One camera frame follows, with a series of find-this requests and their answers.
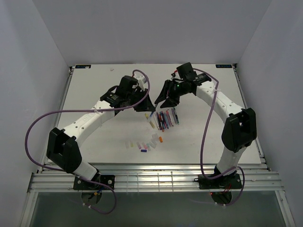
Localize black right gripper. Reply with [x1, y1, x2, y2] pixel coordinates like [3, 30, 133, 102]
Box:
[154, 79, 191, 109]

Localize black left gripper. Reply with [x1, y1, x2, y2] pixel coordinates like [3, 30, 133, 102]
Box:
[126, 88, 156, 112]

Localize yellow pen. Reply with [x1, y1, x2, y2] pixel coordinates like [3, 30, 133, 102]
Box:
[144, 113, 155, 129]

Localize purple gel pen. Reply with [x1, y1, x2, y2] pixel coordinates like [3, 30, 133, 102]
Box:
[156, 112, 162, 130]

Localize orange red gel pen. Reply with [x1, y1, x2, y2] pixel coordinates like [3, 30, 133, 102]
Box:
[159, 113, 164, 132]

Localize light blue gel pen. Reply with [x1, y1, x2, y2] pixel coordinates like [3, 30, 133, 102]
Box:
[160, 111, 167, 130]

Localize violet pen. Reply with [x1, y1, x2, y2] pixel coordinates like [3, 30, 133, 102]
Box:
[171, 108, 178, 125]

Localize green pen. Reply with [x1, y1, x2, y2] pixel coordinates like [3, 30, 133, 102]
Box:
[173, 107, 179, 124]

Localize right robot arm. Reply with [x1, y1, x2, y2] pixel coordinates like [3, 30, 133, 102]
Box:
[154, 62, 257, 189]

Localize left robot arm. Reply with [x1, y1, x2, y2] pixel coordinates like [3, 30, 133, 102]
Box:
[46, 75, 155, 189]

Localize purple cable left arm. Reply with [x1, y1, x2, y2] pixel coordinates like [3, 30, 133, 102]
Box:
[25, 69, 150, 215]

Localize aluminium frame rail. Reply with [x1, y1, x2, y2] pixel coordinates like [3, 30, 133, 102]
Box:
[28, 163, 284, 192]

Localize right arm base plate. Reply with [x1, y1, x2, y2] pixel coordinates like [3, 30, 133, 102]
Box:
[194, 174, 242, 189]

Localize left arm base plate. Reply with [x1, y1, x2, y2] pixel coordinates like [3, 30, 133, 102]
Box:
[73, 175, 116, 191]

